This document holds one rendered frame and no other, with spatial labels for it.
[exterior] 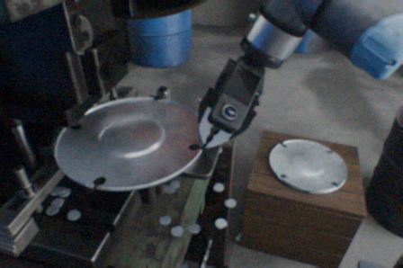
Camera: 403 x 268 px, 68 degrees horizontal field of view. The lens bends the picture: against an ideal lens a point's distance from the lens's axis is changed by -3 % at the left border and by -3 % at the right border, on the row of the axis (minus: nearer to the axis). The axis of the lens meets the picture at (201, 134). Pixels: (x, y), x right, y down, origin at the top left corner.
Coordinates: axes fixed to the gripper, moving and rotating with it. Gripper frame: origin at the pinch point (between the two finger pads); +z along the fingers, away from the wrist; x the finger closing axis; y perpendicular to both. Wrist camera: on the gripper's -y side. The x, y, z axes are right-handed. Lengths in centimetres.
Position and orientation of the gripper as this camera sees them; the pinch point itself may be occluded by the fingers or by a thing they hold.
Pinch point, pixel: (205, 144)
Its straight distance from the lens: 55.8
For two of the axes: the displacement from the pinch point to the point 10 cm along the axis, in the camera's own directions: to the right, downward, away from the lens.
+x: -8.9, -4.6, -0.9
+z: -4.1, 6.8, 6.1
